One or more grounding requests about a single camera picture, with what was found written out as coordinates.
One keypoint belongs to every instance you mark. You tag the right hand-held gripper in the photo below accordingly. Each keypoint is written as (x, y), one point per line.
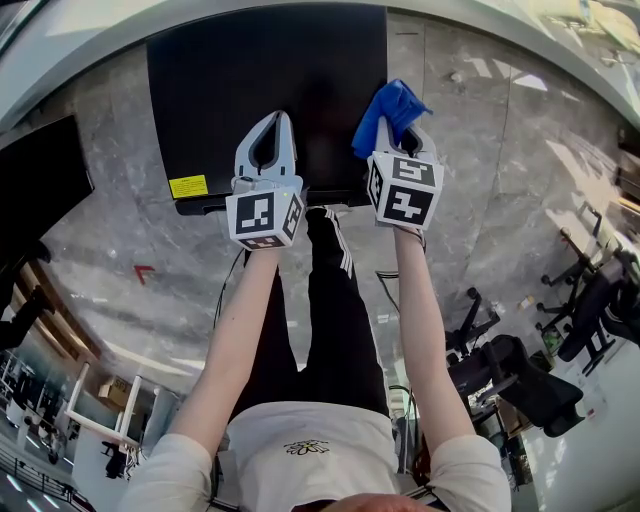
(405, 200)

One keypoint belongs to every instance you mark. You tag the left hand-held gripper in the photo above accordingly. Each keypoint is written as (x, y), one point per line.
(260, 220)

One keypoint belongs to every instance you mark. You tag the blue cloth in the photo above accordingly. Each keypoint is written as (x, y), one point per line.
(385, 110)

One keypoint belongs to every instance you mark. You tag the person's left forearm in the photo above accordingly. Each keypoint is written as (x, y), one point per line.
(235, 340)

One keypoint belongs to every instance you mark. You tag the person's right forearm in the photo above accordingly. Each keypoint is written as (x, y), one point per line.
(425, 325)

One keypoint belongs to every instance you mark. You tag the yellow warning sticker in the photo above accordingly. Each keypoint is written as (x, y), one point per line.
(187, 187)

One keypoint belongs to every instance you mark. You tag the black striped trousers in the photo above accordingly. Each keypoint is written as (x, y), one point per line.
(335, 325)

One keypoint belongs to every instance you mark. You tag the leaning wooden boards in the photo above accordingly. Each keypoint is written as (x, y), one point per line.
(629, 165)

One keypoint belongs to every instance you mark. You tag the tall black cabinet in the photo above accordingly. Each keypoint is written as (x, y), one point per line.
(35, 190)

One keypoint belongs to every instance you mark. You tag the cream cloth bag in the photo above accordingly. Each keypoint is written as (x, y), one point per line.
(610, 25)

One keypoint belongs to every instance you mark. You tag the small green box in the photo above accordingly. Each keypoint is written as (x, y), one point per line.
(552, 340)

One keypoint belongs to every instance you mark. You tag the wooden steps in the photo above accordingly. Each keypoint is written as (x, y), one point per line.
(60, 320)

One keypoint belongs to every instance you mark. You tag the cardboard box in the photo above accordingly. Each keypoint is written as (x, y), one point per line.
(115, 395)

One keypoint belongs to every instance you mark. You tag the white T-shirt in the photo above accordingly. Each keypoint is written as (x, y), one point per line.
(260, 450)

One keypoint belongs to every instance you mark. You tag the white table frame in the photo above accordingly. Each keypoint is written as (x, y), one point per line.
(127, 405)

